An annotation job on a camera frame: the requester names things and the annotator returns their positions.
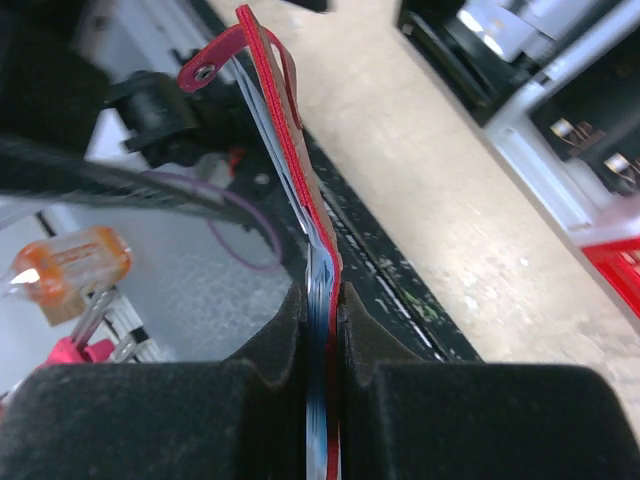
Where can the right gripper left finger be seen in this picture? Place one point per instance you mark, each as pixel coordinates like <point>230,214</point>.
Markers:
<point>239,418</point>

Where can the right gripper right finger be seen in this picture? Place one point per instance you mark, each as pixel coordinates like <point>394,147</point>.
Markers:
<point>403,417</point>

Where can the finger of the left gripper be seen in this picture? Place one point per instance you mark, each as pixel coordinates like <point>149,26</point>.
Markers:
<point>34,171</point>

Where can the red leather card holder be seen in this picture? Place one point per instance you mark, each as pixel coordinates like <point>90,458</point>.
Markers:
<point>272,101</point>

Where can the red plastic bin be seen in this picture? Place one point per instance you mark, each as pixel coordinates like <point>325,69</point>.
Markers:
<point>613,249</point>

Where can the black cards pile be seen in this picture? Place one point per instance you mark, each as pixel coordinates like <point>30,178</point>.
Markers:
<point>613,157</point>

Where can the silver cards pile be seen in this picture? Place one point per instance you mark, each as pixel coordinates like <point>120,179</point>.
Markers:
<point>514,28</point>

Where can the orange translucent connector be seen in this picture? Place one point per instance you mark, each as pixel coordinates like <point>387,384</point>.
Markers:
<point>57,273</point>

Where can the white plastic bin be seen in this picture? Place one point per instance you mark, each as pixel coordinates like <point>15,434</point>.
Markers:
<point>591,75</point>

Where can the black plastic bin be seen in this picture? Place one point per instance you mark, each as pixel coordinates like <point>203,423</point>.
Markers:
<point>480,80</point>

